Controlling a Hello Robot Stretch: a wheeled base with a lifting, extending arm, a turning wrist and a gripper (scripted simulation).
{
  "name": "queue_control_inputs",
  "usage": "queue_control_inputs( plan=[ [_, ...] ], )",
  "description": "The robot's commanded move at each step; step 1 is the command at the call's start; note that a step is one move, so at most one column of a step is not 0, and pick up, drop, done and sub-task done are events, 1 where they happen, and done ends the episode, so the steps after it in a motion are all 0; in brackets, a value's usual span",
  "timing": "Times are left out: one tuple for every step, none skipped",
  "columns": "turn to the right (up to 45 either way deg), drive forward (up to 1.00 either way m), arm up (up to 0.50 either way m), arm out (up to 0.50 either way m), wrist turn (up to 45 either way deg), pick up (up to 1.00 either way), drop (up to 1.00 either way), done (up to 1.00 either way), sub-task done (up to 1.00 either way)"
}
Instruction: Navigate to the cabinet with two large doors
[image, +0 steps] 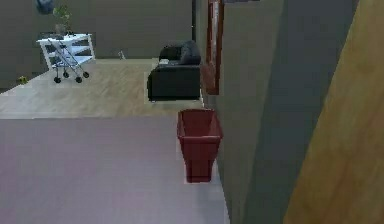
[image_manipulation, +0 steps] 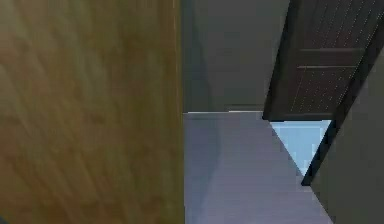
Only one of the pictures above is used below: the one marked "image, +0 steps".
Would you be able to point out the red waste bin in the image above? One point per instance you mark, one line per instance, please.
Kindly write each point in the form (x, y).
(199, 146)

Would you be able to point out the black sofa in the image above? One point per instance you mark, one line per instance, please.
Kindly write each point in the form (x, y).
(175, 80)

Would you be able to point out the white wheeled shelf cart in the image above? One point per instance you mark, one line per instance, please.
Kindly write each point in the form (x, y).
(68, 55)

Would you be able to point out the light wooden door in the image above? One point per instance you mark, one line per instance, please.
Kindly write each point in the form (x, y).
(346, 140)

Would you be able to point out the green house plant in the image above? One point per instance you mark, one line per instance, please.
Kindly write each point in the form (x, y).
(62, 18)

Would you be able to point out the small yellow object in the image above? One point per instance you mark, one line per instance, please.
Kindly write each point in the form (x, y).
(22, 79)

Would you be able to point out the blue-grey round wall object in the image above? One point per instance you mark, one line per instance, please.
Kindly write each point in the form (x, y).
(45, 6)

